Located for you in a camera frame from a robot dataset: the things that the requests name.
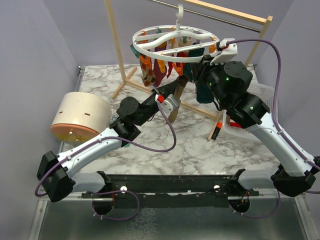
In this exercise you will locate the plain tan sock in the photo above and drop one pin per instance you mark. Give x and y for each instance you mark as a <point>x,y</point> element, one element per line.
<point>181,84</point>

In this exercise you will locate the yellow orange clothespin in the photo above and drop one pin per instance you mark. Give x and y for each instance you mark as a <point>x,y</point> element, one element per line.
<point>145,62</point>

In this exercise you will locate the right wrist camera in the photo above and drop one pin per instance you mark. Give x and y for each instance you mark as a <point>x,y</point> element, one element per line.
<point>225,52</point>

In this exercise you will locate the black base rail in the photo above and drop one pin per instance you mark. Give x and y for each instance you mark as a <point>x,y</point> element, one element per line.
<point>168,191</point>

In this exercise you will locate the dark teal sock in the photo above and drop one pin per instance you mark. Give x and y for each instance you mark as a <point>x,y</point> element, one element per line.
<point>187,69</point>
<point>204,94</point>

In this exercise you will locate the wooden hanger rack frame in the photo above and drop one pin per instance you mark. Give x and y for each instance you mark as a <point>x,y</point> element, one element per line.
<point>126,78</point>

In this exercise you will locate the red beige reindeer sock front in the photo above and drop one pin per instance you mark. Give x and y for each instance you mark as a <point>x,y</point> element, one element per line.
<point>183,42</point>

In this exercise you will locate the red white striped sock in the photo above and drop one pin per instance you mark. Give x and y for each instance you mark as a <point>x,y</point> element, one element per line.
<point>234,124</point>

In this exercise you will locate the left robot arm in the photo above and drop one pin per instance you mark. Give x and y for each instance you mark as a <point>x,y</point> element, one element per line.
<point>59,175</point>

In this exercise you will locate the white round clip hanger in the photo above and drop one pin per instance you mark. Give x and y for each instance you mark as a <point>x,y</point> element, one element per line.
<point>145,40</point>

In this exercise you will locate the purple yellow striped sock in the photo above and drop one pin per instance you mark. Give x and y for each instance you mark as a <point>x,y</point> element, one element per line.
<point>159,69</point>

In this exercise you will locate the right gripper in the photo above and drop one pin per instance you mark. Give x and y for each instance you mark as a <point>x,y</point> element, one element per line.
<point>206,66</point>

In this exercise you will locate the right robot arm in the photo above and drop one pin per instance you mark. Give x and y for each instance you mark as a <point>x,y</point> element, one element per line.
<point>296,172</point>

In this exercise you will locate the blue patterned round tin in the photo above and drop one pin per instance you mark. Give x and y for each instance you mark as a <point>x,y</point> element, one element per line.
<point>114,116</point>

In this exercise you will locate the black orange highlighter marker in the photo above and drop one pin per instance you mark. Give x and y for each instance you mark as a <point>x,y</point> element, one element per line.
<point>216,131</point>

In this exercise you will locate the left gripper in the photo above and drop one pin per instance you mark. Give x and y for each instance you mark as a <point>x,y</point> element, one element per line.
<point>165,90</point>

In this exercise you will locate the white plastic basket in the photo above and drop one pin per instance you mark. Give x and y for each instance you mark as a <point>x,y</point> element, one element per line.
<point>248,110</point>

